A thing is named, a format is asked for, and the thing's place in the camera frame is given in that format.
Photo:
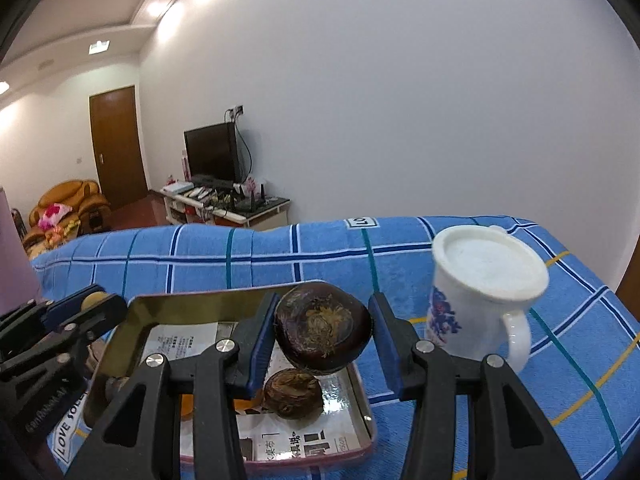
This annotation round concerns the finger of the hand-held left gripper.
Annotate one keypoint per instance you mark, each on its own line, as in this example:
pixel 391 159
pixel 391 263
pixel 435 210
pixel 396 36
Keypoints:
pixel 100 315
pixel 65 305

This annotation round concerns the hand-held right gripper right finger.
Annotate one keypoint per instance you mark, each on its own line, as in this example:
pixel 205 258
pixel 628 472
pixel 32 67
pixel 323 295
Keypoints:
pixel 385 345

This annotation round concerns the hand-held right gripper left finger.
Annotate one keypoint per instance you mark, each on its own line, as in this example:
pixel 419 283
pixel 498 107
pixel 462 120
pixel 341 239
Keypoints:
pixel 265 340

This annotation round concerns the yellow-brown longan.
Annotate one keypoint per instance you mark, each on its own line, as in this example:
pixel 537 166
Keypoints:
pixel 93 301

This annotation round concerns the pink tin box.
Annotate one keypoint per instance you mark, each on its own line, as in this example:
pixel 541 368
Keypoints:
pixel 150 305

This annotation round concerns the dark brown water chestnut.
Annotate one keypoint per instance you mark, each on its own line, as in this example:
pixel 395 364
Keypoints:
pixel 292 392
pixel 322 327

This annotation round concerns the orange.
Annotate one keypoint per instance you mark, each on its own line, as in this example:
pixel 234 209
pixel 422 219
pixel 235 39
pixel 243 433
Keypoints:
pixel 247 405
pixel 186 407

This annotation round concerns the purple electric kettle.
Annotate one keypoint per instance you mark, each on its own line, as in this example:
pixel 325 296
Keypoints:
pixel 15 260

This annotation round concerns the pink flowered cushion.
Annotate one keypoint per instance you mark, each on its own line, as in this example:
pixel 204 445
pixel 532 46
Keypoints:
pixel 55 215

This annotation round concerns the white cup blue flowers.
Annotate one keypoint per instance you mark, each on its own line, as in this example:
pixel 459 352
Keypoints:
pixel 475 310

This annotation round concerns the brown leather sofa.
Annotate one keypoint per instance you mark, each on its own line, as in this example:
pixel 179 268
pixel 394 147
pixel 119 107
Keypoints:
pixel 80 195

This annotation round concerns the white television stand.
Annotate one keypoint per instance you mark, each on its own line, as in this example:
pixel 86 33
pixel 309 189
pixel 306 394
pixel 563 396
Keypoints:
pixel 260 217

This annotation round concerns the black router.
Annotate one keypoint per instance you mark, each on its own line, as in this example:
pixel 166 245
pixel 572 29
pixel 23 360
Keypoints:
pixel 250 204

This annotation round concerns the flat white box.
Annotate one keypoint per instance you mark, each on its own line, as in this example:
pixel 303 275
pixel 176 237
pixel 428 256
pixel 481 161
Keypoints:
pixel 178 188

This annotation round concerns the pink flower ornament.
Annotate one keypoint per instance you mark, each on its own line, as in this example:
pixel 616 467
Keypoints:
pixel 251 186

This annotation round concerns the brown wooden door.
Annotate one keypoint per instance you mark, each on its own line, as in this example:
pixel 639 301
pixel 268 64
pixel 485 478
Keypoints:
pixel 117 150

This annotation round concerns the pink gift box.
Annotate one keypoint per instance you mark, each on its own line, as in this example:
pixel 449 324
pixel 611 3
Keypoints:
pixel 186 166

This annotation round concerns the blue plaid blanket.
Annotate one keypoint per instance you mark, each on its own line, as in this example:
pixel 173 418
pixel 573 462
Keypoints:
pixel 575 360

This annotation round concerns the black television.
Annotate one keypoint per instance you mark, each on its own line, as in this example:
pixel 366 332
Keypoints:
pixel 210 152

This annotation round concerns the square ceiling light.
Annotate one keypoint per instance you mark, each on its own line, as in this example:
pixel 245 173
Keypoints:
pixel 98 47
pixel 4 87

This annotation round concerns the brown wooden panel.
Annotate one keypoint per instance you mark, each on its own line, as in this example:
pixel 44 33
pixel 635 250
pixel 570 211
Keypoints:
pixel 631 285

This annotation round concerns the wall power socket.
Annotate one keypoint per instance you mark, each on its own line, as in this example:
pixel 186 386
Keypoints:
pixel 235 112

